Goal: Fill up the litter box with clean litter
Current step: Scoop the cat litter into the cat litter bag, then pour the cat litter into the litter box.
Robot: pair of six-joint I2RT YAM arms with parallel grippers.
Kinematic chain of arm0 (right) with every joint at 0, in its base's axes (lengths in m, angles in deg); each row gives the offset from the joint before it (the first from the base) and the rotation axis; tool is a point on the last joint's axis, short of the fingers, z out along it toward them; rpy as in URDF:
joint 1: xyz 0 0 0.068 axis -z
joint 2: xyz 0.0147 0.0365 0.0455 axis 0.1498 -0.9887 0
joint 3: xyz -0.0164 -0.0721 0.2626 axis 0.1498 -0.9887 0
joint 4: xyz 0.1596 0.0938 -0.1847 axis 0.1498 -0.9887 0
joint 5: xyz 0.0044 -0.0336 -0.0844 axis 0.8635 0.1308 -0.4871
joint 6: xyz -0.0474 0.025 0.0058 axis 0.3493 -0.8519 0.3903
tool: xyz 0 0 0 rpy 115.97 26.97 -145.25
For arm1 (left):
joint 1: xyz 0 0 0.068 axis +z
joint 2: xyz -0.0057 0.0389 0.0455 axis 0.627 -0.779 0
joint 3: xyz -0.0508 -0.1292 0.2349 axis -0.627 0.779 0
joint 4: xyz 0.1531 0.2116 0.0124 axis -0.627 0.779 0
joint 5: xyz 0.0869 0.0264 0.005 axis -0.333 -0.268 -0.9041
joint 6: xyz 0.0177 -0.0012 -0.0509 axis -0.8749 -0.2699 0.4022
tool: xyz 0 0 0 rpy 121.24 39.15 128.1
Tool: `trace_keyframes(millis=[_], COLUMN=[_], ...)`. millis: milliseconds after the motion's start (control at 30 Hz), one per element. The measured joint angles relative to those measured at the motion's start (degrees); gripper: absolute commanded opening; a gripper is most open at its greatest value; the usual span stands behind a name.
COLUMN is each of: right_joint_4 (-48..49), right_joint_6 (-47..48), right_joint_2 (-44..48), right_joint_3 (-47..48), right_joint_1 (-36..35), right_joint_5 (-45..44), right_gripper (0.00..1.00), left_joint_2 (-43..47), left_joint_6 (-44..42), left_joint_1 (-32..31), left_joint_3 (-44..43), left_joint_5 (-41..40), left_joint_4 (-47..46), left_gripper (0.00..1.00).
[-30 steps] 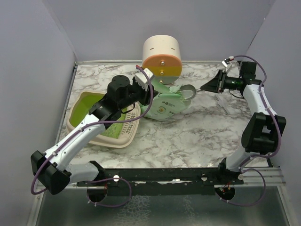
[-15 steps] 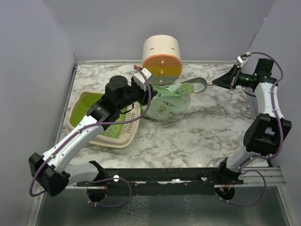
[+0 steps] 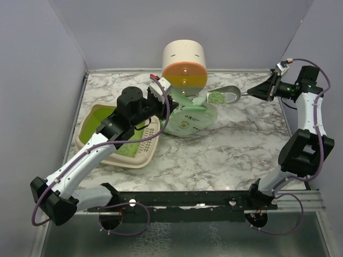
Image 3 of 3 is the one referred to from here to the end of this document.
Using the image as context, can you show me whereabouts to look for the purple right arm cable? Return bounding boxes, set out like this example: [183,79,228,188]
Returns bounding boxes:
[284,58,331,182]

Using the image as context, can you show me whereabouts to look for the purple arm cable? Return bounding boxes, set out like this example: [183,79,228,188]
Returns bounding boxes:
[31,77,174,226]
[284,58,331,182]

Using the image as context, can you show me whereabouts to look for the cream round drawer cabinet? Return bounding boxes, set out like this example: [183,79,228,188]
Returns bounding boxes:
[162,40,208,96]

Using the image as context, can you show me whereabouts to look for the beige green litter box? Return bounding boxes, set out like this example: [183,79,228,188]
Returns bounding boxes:
[76,103,160,169]

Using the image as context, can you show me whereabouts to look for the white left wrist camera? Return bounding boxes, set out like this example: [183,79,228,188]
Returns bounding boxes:
[148,74,173,104]

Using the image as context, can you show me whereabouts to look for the silver metal scoop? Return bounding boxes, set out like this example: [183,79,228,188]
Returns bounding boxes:
[206,85,248,104]

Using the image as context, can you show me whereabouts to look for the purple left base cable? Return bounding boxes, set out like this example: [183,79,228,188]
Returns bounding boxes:
[93,201,150,237]

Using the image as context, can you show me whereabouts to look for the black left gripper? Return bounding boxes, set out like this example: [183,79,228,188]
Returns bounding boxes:
[131,86,179,127]

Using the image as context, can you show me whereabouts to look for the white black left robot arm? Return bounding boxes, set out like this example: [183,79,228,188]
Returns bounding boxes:
[30,86,178,226]

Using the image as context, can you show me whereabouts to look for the green cat litter pellets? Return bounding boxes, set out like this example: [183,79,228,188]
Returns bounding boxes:
[207,91,226,104]

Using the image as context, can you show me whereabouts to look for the grey plastic bag clip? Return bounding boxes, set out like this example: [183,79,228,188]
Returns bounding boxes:
[245,107,263,131]

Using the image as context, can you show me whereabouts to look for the green cat litter bag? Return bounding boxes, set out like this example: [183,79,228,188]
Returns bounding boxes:
[163,89,218,138]

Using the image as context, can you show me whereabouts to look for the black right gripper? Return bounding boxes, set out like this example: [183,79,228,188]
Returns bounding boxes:
[248,72,294,102]

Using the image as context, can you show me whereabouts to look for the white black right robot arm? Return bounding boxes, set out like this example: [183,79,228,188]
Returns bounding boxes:
[246,61,334,209]

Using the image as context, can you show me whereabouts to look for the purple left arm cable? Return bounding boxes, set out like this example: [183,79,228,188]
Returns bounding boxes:
[31,77,174,226]

